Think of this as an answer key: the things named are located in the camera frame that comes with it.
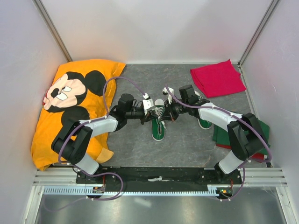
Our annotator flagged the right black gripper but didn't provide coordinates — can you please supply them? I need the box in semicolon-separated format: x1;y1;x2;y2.
160;98;188;122

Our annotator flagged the green sneaker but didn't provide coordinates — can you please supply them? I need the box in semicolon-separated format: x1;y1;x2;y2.
195;91;212;130
151;99;165;141

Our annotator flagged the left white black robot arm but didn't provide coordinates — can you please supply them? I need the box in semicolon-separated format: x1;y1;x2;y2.
51;94;164;183

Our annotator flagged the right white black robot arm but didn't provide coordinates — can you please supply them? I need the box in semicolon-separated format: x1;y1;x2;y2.
163;85;270;184

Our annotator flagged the dark green cloth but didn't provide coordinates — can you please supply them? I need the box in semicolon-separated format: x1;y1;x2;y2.
213;113;270;160

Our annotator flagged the white tape scrap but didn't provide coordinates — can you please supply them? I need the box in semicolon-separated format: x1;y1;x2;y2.
148;176;163;182

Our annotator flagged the pink red cloth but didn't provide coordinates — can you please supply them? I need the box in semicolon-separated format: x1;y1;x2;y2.
190;60;246;98

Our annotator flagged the orange mickey mouse shirt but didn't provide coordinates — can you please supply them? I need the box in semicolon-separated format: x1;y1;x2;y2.
31;59;126;171

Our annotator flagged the red cloth under green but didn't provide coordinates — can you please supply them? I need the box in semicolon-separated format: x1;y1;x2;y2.
216;143;267;160

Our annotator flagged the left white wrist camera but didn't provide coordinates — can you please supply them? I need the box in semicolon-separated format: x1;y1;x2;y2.
142;93;155;114

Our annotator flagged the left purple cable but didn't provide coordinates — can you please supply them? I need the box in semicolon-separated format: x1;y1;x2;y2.
42;76;150;211

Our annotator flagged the purple cable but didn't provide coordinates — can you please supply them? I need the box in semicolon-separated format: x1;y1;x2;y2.
164;86;273;203
42;76;150;211

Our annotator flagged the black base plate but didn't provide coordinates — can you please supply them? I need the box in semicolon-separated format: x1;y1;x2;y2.
76;167;242;192

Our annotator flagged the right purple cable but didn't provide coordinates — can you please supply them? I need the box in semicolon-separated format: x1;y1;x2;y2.
164;86;273;203

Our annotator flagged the grey slotted cable duct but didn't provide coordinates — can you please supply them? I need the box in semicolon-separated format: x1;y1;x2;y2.
43;185;221;196

